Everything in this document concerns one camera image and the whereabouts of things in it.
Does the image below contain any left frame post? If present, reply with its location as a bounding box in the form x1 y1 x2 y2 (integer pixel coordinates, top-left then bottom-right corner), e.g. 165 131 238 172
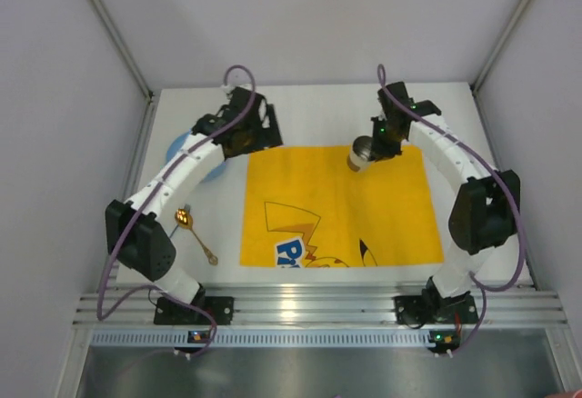
63 0 154 99

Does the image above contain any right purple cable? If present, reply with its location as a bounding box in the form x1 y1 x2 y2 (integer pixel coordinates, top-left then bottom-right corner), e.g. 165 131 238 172
376 63 528 356

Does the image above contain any frame post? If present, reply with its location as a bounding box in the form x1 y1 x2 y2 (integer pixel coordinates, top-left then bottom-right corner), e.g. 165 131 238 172
63 0 154 99
470 0 558 90

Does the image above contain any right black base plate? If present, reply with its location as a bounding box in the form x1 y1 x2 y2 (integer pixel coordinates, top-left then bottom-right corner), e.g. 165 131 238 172
394 294 478 329

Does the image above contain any purple cable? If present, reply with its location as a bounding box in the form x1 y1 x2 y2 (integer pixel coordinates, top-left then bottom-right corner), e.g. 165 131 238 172
376 63 528 356
95 65 258 363

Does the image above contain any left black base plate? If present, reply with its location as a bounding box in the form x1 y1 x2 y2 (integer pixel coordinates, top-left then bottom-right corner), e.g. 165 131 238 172
153 296 235 325

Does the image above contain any light blue plate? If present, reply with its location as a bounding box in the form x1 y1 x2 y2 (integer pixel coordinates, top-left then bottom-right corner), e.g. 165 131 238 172
156 132 226 188

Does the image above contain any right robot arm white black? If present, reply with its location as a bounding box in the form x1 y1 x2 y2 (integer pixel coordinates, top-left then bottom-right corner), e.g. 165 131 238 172
369 82 524 324

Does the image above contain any right frame post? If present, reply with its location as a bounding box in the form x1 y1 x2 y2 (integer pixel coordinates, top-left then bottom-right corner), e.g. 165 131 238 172
470 0 558 90

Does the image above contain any metal cup brown base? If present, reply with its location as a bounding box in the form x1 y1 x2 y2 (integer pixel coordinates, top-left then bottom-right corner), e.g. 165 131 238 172
346 135 373 173

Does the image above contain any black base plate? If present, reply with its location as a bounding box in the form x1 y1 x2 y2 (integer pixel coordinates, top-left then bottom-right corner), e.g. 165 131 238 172
394 294 478 329
153 296 235 325

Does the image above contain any gold spoon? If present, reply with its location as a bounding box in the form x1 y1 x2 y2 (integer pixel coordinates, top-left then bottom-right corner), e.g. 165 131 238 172
175 207 218 266

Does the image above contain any yellow Pikachu cloth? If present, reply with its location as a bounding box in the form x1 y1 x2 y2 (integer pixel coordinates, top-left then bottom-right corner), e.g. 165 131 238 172
240 146 444 269

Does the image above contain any aluminium mounting rail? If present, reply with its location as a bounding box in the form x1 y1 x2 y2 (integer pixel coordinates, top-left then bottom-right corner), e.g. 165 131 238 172
75 261 567 326

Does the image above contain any blue fork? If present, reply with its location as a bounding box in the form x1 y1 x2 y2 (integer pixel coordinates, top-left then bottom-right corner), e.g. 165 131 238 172
169 204 193 237

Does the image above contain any slotted cable duct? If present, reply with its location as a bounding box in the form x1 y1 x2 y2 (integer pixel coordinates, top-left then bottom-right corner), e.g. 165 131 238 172
91 329 457 348

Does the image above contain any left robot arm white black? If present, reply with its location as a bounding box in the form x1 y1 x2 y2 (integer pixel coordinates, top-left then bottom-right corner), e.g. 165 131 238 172
105 86 283 303

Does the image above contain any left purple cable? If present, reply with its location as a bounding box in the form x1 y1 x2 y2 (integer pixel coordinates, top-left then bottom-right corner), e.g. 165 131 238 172
95 65 258 363

